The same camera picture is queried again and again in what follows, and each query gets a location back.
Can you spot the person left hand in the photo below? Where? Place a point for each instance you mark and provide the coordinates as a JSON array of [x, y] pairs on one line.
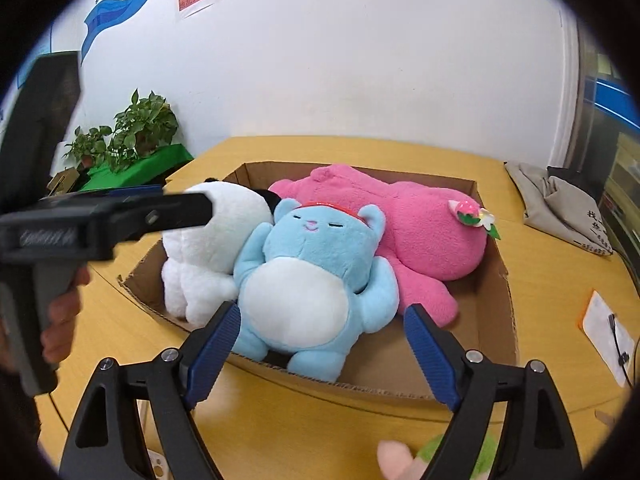
[[57, 340]]

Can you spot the green cloth covered bench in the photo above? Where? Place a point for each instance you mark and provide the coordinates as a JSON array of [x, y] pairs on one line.
[[163, 162]]

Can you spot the small potted green plant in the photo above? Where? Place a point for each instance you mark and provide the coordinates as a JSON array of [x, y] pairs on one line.
[[88, 147]]

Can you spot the white pink phone case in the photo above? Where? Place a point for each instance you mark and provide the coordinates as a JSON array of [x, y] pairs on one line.
[[159, 465]]

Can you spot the large potted green plant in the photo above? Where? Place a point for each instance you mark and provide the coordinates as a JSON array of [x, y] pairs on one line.
[[145, 125]]

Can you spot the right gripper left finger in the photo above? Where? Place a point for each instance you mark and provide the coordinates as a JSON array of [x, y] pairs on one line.
[[106, 439]]

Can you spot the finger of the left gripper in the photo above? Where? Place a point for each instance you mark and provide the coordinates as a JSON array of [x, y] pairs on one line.
[[136, 214], [144, 190]]

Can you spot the white panda plush toy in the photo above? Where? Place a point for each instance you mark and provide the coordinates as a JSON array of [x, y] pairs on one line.
[[198, 271]]

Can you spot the cardboard box on bench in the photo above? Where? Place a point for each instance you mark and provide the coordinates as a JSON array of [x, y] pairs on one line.
[[63, 182]]

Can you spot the wooden stick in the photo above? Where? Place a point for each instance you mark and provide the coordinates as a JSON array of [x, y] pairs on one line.
[[606, 419]]

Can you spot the blue wall ribbon decal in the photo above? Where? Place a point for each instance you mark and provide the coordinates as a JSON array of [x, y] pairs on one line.
[[107, 14]]

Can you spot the blue plush cat toy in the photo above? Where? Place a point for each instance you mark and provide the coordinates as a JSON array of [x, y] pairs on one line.
[[311, 283]]

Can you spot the blue door banner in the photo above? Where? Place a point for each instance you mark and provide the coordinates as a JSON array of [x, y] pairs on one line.
[[613, 100]]

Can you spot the cardboard box tray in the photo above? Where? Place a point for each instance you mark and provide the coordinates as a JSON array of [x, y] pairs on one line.
[[381, 368]]

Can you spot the grey cloth bag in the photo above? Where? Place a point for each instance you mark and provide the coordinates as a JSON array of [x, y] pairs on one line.
[[560, 209]]

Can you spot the green haired teal plush toy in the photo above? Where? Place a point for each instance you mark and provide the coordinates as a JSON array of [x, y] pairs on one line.
[[397, 461]]

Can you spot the white orange paper card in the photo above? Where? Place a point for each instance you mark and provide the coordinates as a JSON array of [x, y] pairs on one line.
[[610, 338]]

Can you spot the pink plush bear toy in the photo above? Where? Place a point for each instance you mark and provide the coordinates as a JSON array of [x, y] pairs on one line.
[[432, 236]]

